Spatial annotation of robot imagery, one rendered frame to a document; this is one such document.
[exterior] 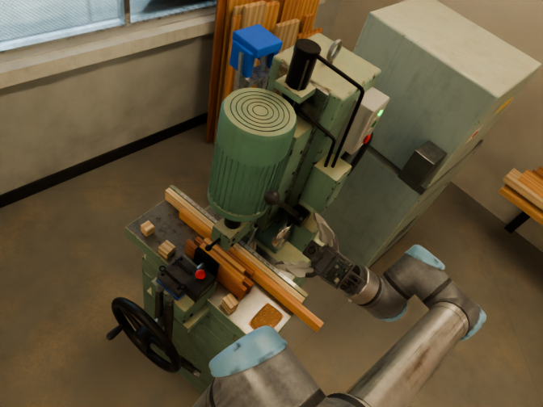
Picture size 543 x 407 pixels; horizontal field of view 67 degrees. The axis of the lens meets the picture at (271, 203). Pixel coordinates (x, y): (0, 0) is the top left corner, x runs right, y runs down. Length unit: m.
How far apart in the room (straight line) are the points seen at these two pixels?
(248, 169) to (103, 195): 1.82
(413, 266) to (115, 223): 1.86
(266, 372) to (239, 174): 0.49
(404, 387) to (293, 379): 0.22
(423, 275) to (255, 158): 0.49
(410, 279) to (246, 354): 0.56
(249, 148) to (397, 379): 0.53
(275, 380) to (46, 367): 1.71
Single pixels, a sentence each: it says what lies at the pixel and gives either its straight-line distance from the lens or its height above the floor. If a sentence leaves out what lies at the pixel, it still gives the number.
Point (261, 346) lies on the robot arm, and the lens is 0.63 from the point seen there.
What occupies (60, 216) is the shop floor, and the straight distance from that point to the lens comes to 2.62.
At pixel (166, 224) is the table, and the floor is 0.90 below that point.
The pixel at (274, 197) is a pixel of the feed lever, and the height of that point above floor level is 1.43.
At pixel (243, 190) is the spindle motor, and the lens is 1.00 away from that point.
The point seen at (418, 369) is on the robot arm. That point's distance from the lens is 0.83.
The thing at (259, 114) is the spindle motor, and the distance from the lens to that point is 0.92.
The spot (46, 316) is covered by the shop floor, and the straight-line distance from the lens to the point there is 2.32.
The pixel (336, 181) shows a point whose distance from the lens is 1.14.
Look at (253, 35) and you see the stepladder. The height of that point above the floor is 1.16.
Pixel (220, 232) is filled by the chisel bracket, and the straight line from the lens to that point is 1.23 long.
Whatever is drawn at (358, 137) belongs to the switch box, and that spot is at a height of 1.39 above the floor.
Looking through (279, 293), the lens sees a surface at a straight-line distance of 1.31.
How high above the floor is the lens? 2.08
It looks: 49 degrees down
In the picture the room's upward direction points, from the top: 20 degrees clockwise
